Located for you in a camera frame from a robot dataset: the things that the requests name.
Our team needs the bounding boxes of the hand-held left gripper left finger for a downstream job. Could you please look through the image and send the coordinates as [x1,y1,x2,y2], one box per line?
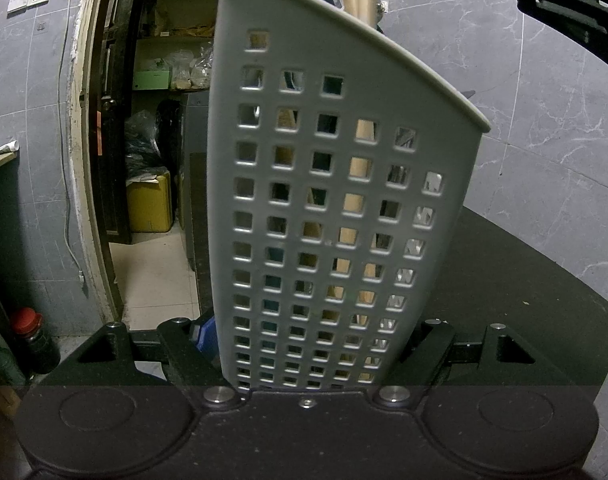
[43,311,246,412]

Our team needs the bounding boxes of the red capped dark bottle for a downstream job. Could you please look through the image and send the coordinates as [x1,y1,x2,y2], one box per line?
[11,308,61,375]

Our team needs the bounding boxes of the green box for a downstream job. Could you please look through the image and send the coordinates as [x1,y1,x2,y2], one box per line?
[134,70,172,92]

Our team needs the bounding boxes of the pale door frame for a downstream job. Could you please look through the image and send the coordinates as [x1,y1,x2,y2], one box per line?
[71,0,150,331]

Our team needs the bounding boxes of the white perforated utensil basket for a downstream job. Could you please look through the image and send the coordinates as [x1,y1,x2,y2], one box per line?
[206,0,492,393]

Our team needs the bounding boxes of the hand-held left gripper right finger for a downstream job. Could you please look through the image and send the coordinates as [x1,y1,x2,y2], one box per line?
[371,319,578,407]

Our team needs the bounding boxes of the clear bags of food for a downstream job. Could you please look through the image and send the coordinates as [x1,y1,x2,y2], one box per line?
[171,47,215,92]

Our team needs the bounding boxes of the dark wooden door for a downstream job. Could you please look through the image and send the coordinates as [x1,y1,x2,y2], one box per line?
[96,0,135,246]

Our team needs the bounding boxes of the grey cabinet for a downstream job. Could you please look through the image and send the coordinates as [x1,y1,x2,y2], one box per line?
[178,91,215,271]

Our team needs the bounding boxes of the black plastic bags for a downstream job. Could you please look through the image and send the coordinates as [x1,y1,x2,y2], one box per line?
[124,110,172,181]

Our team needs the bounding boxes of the yellow jerry can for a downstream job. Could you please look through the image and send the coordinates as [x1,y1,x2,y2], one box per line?
[126,170,174,233]

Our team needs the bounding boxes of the thin white cable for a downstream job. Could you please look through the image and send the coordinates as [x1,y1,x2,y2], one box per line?
[58,0,88,295]

